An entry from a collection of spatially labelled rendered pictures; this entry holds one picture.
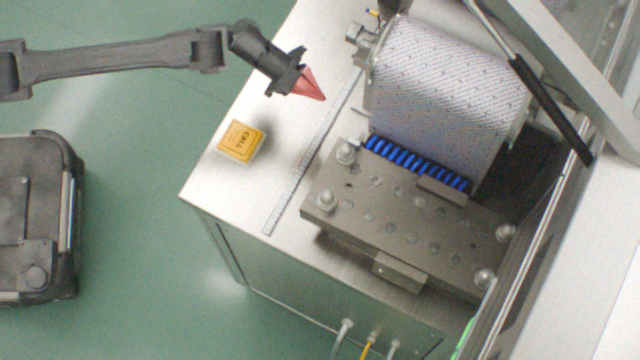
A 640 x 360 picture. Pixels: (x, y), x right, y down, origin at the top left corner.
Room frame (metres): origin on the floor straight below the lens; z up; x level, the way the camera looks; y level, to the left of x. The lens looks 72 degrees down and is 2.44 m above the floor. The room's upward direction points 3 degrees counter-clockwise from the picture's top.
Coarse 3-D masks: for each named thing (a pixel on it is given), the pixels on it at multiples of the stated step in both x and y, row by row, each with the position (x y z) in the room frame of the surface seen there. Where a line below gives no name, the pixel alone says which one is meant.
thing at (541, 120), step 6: (558, 102) 0.50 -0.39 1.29; (540, 108) 0.49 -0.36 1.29; (564, 108) 0.49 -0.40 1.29; (540, 114) 0.48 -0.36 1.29; (546, 114) 0.48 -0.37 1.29; (570, 114) 0.48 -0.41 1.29; (534, 120) 0.47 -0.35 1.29; (540, 120) 0.47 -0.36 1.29; (546, 120) 0.47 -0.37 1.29; (570, 120) 0.47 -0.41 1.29; (540, 126) 0.46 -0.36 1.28; (546, 126) 0.46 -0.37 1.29; (552, 126) 0.46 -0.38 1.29; (552, 132) 0.45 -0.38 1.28; (558, 132) 0.45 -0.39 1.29; (564, 138) 0.44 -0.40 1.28
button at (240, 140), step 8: (232, 120) 0.65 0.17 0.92; (232, 128) 0.64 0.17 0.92; (240, 128) 0.63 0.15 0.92; (248, 128) 0.63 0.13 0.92; (224, 136) 0.62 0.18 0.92; (232, 136) 0.62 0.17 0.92; (240, 136) 0.62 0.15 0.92; (248, 136) 0.62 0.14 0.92; (256, 136) 0.61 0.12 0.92; (224, 144) 0.60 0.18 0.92; (232, 144) 0.60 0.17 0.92; (240, 144) 0.60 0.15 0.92; (248, 144) 0.60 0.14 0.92; (256, 144) 0.60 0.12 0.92; (224, 152) 0.59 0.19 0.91; (232, 152) 0.58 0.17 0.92; (240, 152) 0.58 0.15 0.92; (248, 152) 0.58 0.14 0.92; (240, 160) 0.57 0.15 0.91; (248, 160) 0.57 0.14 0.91
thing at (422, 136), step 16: (384, 112) 0.56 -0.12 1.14; (400, 112) 0.55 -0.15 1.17; (368, 128) 0.57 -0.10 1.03; (384, 128) 0.56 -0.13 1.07; (400, 128) 0.54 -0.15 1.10; (416, 128) 0.53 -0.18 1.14; (432, 128) 0.51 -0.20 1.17; (448, 128) 0.50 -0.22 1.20; (400, 144) 0.54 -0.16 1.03; (416, 144) 0.52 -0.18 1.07; (432, 144) 0.51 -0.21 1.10; (448, 144) 0.50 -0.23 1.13; (464, 144) 0.48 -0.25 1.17; (480, 144) 0.47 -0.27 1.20; (432, 160) 0.51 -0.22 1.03; (448, 160) 0.49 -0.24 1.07; (464, 160) 0.48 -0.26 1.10; (480, 160) 0.46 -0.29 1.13; (464, 176) 0.47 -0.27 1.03; (480, 176) 0.46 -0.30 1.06
